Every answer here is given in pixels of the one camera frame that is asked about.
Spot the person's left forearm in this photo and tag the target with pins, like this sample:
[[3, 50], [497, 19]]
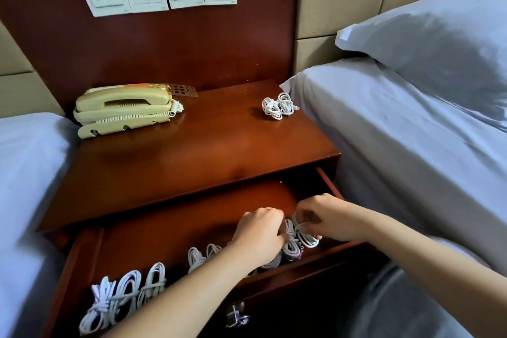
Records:
[[182, 302]]

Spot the dark wooden drawer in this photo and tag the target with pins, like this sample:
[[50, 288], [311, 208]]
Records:
[[174, 227]]

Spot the person's left hand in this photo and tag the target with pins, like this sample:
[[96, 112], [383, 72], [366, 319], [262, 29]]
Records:
[[260, 235]]

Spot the dark wooden wall panel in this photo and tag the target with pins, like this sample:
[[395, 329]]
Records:
[[158, 48]]

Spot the left bed white sheet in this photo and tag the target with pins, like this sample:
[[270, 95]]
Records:
[[28, 191]]

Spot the person's right forearm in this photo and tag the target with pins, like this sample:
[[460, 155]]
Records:
[[443, 270]]

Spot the white pillow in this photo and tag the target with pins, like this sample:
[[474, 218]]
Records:
[[443, 41]]

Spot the wooden nightstand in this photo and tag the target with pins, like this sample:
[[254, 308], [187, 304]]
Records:
[[198, 151]]

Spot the person's grey clothing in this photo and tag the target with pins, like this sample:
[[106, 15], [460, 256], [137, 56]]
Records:
[[396, 310]]

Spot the person's right hand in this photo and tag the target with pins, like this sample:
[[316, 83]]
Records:
[[333, 216]]

